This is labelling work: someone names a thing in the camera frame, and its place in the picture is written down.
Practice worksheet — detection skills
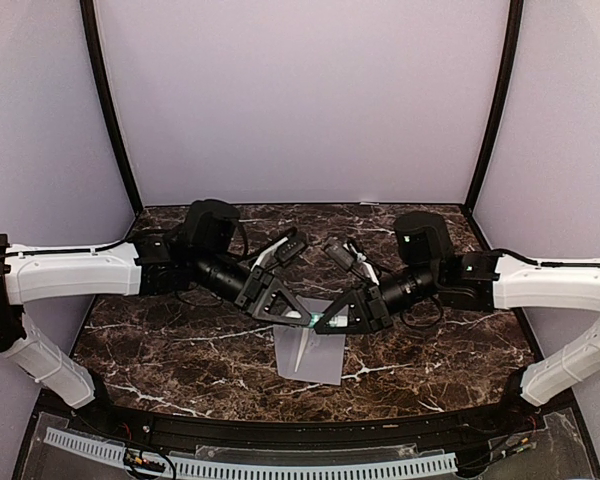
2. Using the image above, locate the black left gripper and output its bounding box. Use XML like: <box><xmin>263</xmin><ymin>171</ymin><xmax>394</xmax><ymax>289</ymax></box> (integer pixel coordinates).
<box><xmin>193</xmin><ymin>248</ymin><xmax>312</xmax><ymax>328</ymax></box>

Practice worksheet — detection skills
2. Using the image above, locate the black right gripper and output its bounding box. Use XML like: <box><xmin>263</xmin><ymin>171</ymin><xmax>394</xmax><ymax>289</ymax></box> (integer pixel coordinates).
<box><xmin>313</xmin><ymin>262</ymin><xmax>441</xmax><ymax>334</ymax></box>

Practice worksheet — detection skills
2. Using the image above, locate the white green glue stick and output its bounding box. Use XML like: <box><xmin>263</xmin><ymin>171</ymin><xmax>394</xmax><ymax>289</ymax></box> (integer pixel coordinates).
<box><xmin>307</xmin><ymin>312</ymin><xmax>349</xmax><ymax>329</ymax></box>

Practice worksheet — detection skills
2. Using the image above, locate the clear glue stick cap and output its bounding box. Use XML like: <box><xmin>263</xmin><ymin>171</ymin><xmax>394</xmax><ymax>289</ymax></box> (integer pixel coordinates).
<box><xmin>285</xmin><ymin>310</ymin><xmax>302</xmax><ymax>319</ymax></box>

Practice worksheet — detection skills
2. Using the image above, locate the cream lined letter paper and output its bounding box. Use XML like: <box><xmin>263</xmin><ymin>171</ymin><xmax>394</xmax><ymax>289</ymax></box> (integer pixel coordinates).
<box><xmin>294</xmin><ymin>328</ymin><xmax>311</xmax><ymax>372</ymax></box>

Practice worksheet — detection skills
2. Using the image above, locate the grey paper envelope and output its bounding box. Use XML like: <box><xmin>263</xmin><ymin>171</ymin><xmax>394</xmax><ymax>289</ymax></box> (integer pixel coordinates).
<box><xmin>273</xmin><ymin>325</ymin><xmax>346</xmax><ymax>385</ymax></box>

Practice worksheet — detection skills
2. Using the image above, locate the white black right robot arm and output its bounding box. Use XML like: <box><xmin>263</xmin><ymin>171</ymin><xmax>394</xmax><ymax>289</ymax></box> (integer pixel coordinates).
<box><xmin>314</xmin><ymin>211</ymin><xmax>600</xmax><ymax>434</ymax></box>

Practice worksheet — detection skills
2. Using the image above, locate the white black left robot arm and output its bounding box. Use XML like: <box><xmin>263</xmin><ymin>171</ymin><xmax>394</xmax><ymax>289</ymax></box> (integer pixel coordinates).
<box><xmin>0</xmin><ymin>199</ymin><xmax>312</xmax><ymax>436</ymax></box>

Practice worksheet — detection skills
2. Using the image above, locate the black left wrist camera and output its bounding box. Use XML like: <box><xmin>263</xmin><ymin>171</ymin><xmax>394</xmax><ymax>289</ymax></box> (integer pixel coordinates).
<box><xmin>251</xmin><ymin>227</ymin><xmax>308</xmax><ymax>271</ymax></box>

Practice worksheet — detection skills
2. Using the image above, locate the black front frame rail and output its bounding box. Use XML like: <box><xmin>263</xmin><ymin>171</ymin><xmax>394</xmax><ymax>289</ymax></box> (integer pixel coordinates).
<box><xmin>64</xmin><ymin>399</ymin><xmax>546</xmax><ymax>454</ymax></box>

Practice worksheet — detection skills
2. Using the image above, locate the white slotted cable duct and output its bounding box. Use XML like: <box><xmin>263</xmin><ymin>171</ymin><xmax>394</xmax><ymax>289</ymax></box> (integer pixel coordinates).
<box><xmin>43</xmin><ymin>427</ymin><xmax>458</xmax><ymax>479</ymax></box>

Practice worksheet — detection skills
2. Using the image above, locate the black right corner post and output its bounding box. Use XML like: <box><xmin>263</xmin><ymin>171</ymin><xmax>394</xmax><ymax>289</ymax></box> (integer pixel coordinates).
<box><xmin>463</xmin><ymin>0</ymin><xmax>524</xmax><ymax>217</ymax></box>

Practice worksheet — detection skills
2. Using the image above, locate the black corner post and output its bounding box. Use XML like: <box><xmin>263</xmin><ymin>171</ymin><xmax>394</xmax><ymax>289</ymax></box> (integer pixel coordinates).
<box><xmin>79</xmin><ymin>0</ymin><xmax>144</xmax><ymax>216</ymax></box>
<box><xmin>463</xmin><ymin>0</ymin><xmax>524</xmax><ymax>217</ymax></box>

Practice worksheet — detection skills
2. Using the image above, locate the black left corner post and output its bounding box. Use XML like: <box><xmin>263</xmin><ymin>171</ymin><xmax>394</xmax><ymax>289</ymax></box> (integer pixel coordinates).
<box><xmin>79</xmin><ymin>0</ymin><xmax>144</xmax><ymax>216</ymax></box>

